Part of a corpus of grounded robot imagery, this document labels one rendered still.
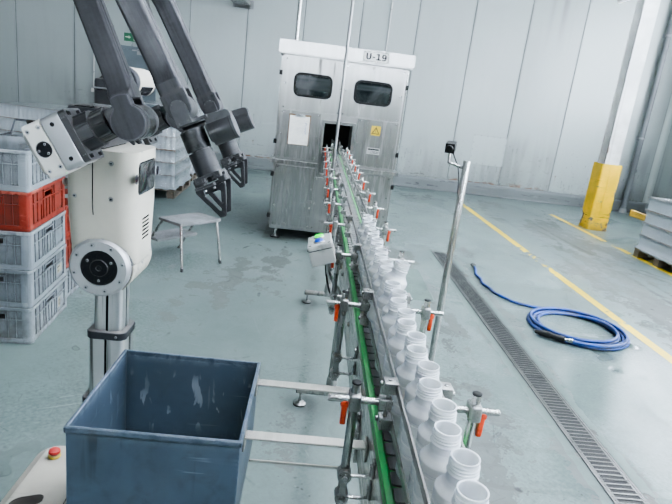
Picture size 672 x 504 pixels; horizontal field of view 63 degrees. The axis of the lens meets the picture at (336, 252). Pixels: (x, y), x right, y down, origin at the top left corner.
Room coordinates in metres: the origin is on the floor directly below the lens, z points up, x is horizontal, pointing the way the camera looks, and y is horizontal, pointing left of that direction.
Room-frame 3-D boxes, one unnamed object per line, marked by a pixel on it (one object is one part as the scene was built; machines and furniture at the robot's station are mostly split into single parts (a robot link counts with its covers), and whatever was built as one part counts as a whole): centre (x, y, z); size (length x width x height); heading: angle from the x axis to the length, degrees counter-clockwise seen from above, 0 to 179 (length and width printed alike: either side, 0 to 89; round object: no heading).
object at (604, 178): (9.24, -4.28, 0.55); 0.40 x 0.40 x 1.10; 3
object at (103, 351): (1.46, 0.62, 0.65); 0.11 x 0.11 x 0.40; 4
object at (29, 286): (3.11, 1.92, 0.33); 0.61 x 0.41 x 0.22; 10
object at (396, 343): (0.98, -0.15, 1.08); 0.06 x 0.06 x 0.17
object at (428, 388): (0.75, -0.17, 1.08); 0.06 x 0.06 x 0.17
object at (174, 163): (7.92, 2.86, 0.59); 1.24 x 1.03 x 1.17; 6
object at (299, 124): (5.93, 0.55, 1.22); 0.23 x 0.03 x 0.32; 93
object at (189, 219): (4.76, 1.41, 0.21); 0.61 x 0.47 x 0.41; 57
